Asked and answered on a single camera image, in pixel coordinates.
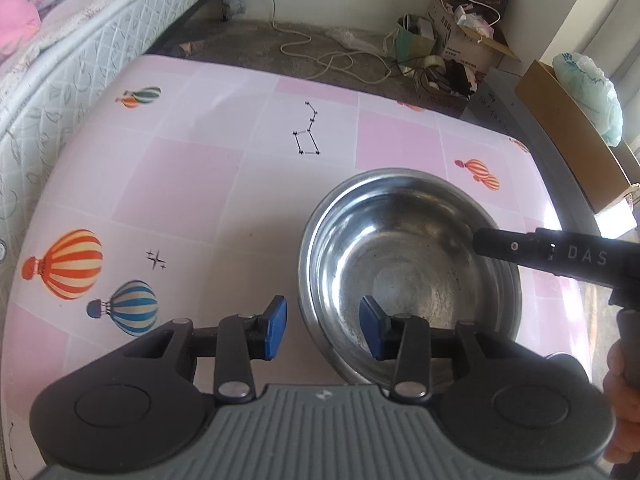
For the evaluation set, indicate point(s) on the clear plastic bag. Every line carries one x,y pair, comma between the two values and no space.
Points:
352,40

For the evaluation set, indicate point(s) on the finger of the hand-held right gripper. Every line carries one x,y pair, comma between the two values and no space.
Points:
505,247

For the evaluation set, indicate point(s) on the person's right hand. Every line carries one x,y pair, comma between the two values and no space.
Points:
622,405

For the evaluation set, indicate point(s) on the large steel bowl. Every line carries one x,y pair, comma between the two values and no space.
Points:
400,240

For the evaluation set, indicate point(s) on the small cardboard cone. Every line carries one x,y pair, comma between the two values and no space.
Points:
190,50

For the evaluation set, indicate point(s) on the low cardboard box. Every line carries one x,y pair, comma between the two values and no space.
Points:
450,85

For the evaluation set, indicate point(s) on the green-white plastic bag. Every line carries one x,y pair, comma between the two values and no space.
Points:
592,90

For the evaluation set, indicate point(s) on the pile of clothes and bedding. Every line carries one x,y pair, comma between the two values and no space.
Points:
15,15

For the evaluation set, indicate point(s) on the green paper bag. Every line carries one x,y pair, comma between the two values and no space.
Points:
412,40

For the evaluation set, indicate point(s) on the cardboard box of clutter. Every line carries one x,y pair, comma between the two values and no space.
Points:
470,40

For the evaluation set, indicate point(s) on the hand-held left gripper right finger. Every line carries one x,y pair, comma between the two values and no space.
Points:
370,327

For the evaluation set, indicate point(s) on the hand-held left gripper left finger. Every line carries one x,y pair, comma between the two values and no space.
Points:
277,327

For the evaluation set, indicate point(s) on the white quilted mattress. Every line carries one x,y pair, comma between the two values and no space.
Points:
75,75

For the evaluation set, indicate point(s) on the long brown cardboard box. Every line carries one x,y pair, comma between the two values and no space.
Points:
565,125

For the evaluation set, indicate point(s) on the tape roll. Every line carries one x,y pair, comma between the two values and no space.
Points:
429,66

